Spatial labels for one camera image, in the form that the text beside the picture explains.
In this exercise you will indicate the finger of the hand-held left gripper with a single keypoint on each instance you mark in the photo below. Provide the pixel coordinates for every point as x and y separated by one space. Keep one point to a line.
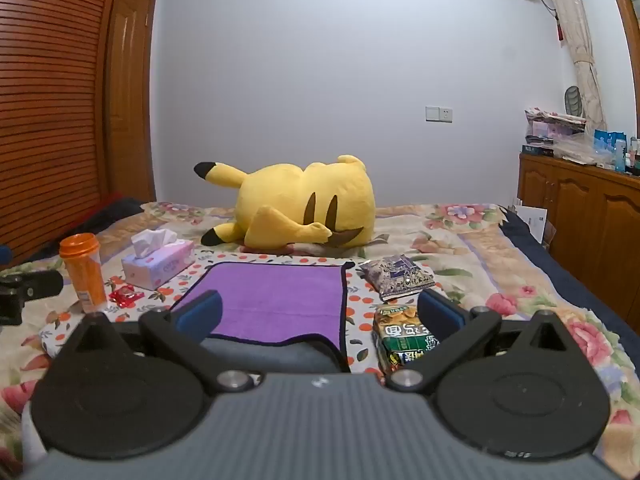
35 286

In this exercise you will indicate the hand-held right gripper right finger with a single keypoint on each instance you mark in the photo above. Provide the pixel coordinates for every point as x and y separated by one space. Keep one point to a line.
437 312

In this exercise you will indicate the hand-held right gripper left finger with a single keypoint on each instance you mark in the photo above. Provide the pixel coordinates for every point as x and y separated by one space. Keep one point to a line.
200 312

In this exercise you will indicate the purple towel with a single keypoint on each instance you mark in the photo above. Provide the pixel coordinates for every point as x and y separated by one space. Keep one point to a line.
280 295

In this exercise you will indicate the green snack packet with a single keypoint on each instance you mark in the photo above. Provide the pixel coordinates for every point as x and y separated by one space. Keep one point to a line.
400 335

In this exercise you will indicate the orange plastic bottle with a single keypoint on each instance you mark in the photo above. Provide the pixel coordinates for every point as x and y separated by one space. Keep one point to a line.
85 275

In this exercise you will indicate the purple snack packet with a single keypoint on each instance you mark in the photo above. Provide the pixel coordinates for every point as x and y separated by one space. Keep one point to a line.
397 276

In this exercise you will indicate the pink tissue box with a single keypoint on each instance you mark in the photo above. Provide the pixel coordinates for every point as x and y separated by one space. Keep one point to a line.
160 262

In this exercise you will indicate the white cloth with orange dots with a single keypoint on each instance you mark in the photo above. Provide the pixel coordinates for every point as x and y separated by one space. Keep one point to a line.
361 310

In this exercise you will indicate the small red packet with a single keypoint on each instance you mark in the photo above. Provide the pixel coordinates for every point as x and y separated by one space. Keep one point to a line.
122 296

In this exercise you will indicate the dark cloth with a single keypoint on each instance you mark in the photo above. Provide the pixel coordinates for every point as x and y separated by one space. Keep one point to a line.
110 212

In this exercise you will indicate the white paper bag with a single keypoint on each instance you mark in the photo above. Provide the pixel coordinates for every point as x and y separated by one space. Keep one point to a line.
534 221

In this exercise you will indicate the dark blue blanket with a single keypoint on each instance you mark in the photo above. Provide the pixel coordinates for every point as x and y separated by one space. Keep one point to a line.
575 285

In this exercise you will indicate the yellow plush toy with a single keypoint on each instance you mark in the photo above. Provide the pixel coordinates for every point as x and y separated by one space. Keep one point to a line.
280 195

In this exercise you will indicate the wooden slatted wardrobe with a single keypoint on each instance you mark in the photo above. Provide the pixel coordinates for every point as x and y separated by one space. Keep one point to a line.
50 110

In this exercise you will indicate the wooden cabinet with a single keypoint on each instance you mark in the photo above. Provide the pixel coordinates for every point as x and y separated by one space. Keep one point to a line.
590 220

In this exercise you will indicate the wooden door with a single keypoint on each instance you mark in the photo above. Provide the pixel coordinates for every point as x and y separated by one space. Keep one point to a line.
130 110

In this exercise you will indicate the stack of boxes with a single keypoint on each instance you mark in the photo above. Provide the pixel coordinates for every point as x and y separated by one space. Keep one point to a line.
547 132

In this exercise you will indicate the clear plastic bag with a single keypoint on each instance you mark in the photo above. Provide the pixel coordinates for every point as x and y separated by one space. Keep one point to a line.
575 149

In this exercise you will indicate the blue box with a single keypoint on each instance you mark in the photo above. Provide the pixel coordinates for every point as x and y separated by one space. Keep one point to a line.
610 147

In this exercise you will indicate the small bottles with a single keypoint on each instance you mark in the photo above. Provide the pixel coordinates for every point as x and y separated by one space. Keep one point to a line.
634 157

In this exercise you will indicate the dark hand fan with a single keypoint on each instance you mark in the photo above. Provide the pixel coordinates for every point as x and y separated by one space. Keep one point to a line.
573 101

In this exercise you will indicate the red hanging ornament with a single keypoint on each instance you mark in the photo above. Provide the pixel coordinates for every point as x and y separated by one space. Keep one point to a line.
560 30

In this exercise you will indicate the beige curtain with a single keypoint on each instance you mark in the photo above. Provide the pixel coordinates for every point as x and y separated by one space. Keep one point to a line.
575 35

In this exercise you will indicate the white wall socket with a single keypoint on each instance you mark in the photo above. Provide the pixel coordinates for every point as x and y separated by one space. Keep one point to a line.
439 114

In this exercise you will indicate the wooden window frame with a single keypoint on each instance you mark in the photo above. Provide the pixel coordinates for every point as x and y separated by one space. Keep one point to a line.
625 20

